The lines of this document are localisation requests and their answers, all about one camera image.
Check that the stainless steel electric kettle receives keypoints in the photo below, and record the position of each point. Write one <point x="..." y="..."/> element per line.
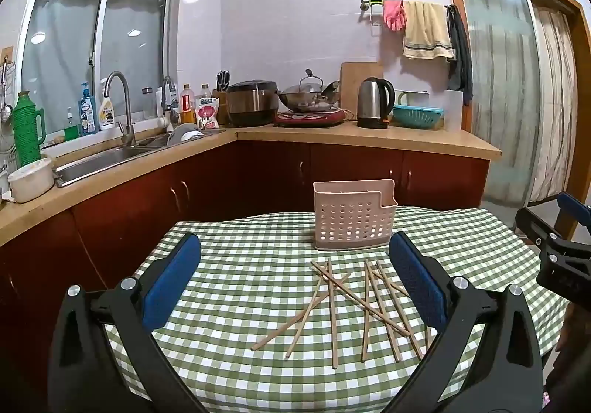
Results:
<point x="371" y="103"/>

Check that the beige curtain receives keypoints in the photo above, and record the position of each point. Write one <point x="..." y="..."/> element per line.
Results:
<point x="554" y="108"/>

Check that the pink rubber gloves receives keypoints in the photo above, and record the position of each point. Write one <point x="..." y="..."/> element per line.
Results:
<point x="395" y="15"/>

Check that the stainless steel sink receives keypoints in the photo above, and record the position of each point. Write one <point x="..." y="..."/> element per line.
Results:
<point x="106" y="159"/>

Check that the yellow towel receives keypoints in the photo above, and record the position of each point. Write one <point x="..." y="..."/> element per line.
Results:
<point x="427" y="32"/>

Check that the blue dish soap bottle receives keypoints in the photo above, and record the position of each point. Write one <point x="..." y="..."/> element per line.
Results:
<point x="87" y="113"/>

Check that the glass wok lid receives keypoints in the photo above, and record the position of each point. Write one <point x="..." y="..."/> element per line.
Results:
<point x="310" y="81"/>

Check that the yellow oil bottle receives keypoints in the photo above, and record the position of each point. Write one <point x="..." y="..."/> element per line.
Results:
<point x="187" y="106"/>

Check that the pink white packet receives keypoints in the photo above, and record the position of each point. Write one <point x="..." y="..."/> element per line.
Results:
<point x="207" y="113"/>

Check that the white green container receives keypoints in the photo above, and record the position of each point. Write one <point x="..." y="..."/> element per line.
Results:
<point x="413" y="98"/>

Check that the wooden cutting board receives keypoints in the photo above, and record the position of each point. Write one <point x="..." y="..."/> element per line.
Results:
<point x="355" y="76"/>

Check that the clear bottle with yellow cap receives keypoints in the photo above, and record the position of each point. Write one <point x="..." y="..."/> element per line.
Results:
<point x="205" y="90"/>

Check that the red induction cooker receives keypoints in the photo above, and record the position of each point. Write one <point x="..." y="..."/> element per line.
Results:
<point x="309" y="118"/>

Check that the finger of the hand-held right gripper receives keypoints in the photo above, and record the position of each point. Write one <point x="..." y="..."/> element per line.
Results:
<point x="572" y="206"/>
<point x="531" y="223"/>

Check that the hanging metal utensils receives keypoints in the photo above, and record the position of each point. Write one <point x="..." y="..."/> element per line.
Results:
<point x="5" y="108"/>

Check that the dark hanging cloth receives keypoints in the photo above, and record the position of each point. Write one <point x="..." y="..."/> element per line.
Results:
<point x="461" y="53"/>

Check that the metal wok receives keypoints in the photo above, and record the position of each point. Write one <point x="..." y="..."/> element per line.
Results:
<point x="304" y="101"/>

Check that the translucent white container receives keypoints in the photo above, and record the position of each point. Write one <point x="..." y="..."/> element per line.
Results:
<point x="453" y="110"/>

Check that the white spray bottle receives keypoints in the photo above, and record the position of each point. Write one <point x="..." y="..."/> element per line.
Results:
<point x="107" y="110"/>

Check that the white dishes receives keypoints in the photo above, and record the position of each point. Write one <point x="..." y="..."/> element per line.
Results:
<point x="184" y="134"/>

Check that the pink perforated utensil holder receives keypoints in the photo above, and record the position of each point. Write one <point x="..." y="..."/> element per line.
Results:
<point x="346" y="196"/>

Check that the pile of wooden chopsticks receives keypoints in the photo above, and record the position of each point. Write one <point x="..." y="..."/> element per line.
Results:
<point x="332" y="316"/>

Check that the white plastic bowl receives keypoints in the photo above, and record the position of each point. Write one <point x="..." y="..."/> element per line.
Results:
<point x="30" y="180"/>

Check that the sliding glass window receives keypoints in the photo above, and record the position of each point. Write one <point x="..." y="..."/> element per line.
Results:
<point x="92" y="39"/>

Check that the metal towel rack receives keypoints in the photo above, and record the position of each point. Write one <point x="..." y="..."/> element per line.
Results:
<point x="371" y="3"/>

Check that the teal plastic colander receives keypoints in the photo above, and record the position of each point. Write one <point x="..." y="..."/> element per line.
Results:
<point x="418" y="116"/>

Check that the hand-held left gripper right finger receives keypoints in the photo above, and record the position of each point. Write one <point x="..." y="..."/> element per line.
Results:
<point x="415" y="279"/>

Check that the dark rice cooker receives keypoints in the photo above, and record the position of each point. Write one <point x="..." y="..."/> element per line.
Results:
<point x="251" y="103"/>

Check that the tall curved metal faucet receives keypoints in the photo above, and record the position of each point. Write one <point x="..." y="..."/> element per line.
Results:
<point x="127" y="117"/>

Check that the knife block with scissors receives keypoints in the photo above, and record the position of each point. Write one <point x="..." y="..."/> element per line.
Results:
<point x="221" y="103"/>

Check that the small metal faucet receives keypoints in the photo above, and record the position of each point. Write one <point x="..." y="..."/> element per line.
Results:
<point x="168" y="92"/>

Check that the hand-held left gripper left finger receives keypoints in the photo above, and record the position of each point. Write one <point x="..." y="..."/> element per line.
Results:
<point x="173" y="277"/>

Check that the green checked tablecloth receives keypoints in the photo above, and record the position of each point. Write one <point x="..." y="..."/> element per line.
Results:
<point x="240" y="293"/>

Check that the wooden kitchen counter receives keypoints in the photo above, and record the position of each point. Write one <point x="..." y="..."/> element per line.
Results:
<point x="369" y="138"/>

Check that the wooden door frame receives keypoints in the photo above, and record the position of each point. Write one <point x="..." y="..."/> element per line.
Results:
<point x="581" y="71"/>

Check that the green thermos flask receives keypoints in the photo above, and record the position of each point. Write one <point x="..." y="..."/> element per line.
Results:
<point x="27" y="131"/>

